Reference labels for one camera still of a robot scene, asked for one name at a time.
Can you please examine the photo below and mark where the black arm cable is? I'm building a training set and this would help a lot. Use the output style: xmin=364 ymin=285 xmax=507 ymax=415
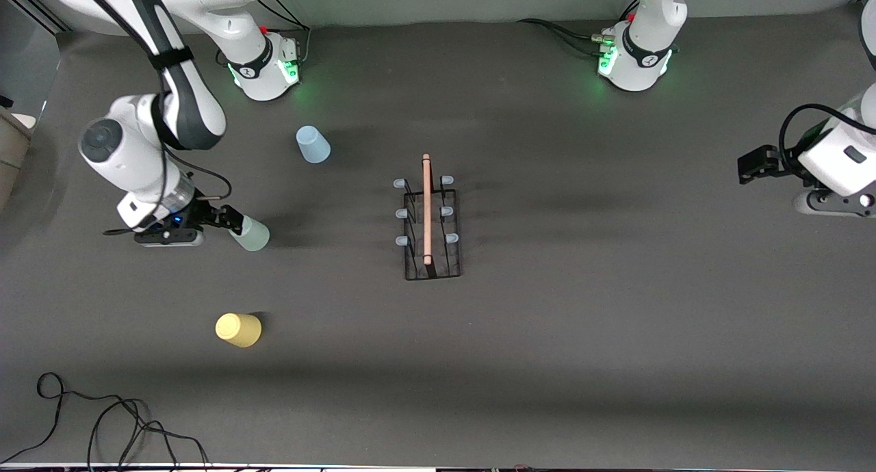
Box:
xmin=779 ymin=103 xmax=876 ymax=180
xmin=72 ymin=0 xmax=233 ymax=237

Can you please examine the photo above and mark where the beige box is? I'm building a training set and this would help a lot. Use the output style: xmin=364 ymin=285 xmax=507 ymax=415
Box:
xmin=0 ymin=109 xmax=36 ymax=209

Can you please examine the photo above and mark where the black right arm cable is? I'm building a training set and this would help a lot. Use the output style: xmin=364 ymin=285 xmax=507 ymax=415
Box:
xmin=72 ymin=0 xmax=233 ymax=237

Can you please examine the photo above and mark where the black left base cable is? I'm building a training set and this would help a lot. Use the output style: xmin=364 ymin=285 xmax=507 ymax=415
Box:
xmin=517 ymin=18 xmax=617 ymax=57

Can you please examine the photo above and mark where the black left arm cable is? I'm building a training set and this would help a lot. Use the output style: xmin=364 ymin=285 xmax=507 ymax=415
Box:
xmin=779 ymin=103 xmax=876 ymax=180

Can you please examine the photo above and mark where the loose black cable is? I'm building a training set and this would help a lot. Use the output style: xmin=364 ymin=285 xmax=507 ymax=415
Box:
xmin=0 ymin=372 xmax=210 ymax=470

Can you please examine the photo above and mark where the yellow plastic cup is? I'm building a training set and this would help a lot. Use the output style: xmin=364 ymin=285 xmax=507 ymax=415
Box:
xmin=216 ymin=313 xmax=263 ymax=348

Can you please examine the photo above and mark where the pale green plastic cup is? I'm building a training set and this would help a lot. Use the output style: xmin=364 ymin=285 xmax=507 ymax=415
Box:
xmin=229 ymin=215 xmax=270 ymax=252

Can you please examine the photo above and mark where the light blue plastic cup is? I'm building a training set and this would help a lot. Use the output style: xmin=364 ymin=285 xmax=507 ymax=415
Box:
xmin=296 ymin=125 xmax=331 ymax=164

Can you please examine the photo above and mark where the black wire cup holder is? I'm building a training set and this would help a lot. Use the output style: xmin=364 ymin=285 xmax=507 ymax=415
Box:
xmin=393 ymin=153 xmax=463 ymax=281

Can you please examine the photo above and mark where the black base cable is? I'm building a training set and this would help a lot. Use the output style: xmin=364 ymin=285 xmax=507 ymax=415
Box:
xmin=259 ymin=0 xmax=312 ymax=66
xmin=517 ymin=18 xmax=617 ymax=57

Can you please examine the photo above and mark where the dark metal frame rail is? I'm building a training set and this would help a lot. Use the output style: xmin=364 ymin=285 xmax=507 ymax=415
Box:
xmin=0 ymin=0 xmax=70 ymax=35

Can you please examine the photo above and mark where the black right base cable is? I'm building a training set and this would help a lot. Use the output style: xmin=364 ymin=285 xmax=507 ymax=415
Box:
xmin=259 ymin=0 xmax=312 ymax=66

